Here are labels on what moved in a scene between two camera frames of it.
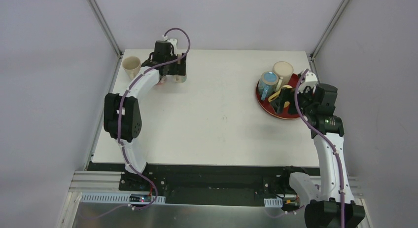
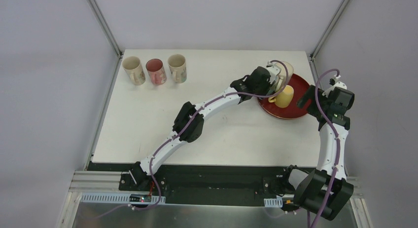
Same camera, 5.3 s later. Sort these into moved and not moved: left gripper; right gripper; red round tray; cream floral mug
Moved: left gripper; right gripper
Not moved: cream floral mug; red round tray
